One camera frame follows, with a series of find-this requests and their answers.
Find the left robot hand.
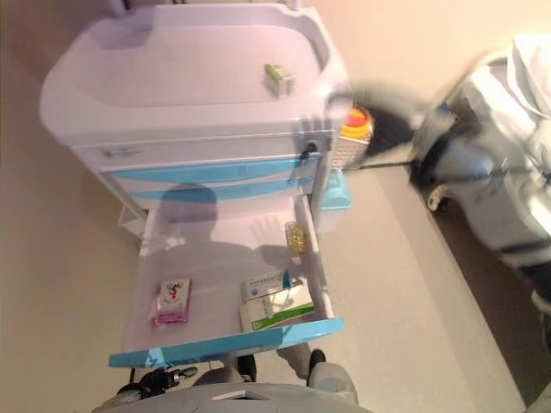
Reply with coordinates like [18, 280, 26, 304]
[128, 365, 199, 395]

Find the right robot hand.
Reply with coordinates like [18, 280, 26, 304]
[294, 81, 358, 147]

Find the small green white medicine box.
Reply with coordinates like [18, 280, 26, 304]
[263, 63, 296, 99]

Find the blue faced cart drawer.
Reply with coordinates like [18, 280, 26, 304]
[109, 164, 318, 184]
[124, 178, 314, 203]
[108, 195, 345, 370]

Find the pink white medicine box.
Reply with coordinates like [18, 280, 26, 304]
[150, 277, 194, 327]

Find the large green white medicine box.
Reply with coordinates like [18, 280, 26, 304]
[238, 288, 315, 333]

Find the blue white medicine box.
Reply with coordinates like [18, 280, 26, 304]
[239, 273, 305, 302]

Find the yellow sharps container red lid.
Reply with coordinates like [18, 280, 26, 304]
[342, 107, 375, 141]

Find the white plastic lattice basket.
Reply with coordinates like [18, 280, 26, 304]
[331, 124, 374, 171]

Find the black cart key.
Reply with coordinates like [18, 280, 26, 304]
[300, 140, 320, 163]

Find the grey robot torso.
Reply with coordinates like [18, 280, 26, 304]
[111, 380, 358, 413]

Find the blue lidded waste bin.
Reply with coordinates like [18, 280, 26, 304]
[319, 170, 354, 233]

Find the yellow capsule bottle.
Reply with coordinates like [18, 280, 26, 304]
[283, 220, 307, 258]

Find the white medical cart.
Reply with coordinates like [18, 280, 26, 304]
[39, 2, 350, 242]

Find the silver right robot leg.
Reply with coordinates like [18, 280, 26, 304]
[307, 348, 361, 405]

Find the white bed sheet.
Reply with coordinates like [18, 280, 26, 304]
[510, 36, 551, 186]

